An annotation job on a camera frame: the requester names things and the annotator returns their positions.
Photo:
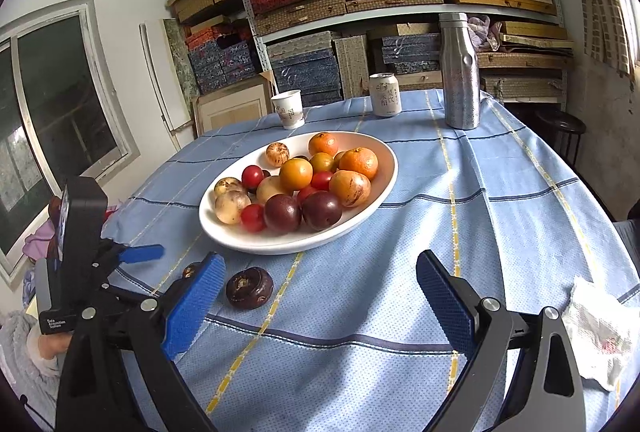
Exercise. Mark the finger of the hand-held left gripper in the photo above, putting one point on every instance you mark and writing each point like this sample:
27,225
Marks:
115,299
142,253

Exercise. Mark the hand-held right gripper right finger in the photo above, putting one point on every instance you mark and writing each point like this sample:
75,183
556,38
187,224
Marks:
445,302

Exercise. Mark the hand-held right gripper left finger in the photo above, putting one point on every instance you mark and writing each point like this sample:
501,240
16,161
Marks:
192,307

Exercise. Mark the dark brown mangosteen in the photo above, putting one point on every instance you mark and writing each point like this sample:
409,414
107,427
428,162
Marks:
191,271
249,287
300,158

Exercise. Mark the red cherry tomato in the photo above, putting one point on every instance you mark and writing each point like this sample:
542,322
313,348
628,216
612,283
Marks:
321,179
252,217
252,176
306,193

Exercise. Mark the spotted tan round fruit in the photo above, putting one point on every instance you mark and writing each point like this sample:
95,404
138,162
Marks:
227,185
276,154

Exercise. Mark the white oval plate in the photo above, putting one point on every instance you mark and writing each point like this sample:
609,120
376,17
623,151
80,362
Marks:
280,242

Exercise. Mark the large spotted orange fruit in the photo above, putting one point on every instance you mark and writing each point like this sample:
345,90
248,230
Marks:
350,188

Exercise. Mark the orange tangerine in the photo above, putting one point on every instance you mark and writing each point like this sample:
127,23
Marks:
322,144
359,162

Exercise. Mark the smooth yellow-orange fruit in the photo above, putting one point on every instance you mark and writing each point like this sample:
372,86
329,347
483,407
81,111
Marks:
296,174
321,161

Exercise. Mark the person's left forearm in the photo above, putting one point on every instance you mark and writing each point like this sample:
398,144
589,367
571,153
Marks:
25,362

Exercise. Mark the person's left hand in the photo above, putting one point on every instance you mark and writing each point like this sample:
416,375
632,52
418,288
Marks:
52,346

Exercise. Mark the red cloth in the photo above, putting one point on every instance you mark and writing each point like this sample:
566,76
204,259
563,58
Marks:
111,212

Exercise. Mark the brown fuzzy cloth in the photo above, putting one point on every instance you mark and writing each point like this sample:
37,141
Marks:
54,209

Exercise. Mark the purple cloth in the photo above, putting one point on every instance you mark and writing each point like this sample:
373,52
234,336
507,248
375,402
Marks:
42,239

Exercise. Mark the white framed window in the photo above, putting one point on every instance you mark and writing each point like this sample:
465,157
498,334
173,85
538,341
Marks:
60,102

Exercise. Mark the blue checked tablecloth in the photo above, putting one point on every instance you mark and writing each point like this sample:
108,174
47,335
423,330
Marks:
325,352

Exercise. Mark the crumpled white tissue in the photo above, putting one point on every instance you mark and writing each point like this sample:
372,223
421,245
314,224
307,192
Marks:
600,337

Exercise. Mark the white leaning board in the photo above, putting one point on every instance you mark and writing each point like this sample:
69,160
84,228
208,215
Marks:
160,72

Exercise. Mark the green marbled panel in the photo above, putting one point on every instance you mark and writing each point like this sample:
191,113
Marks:
180,57

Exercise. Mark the grey seat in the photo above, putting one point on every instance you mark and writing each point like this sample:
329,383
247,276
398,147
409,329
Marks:
629,239

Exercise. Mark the white printed paper cup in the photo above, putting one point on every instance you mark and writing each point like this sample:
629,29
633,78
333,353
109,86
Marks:
289,110

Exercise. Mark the white drink can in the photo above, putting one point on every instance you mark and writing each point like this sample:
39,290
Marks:
385,97

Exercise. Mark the black round stool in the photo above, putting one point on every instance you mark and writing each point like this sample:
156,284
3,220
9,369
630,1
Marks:
562,122

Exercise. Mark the silver metal bottle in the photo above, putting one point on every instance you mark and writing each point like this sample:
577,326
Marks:
460,77

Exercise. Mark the stacks of blue patterned boxes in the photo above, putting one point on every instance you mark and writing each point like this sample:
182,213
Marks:
305,72

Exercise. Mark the white metal shelf rack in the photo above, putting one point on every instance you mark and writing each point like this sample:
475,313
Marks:
248,2

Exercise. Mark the pink white cloth bundle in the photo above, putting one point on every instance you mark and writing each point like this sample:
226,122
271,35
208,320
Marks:
487,32

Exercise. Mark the shelf of stacked boxes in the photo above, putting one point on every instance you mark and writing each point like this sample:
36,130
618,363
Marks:
300,15

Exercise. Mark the wooden picture frame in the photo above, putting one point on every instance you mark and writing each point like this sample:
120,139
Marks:
232,110

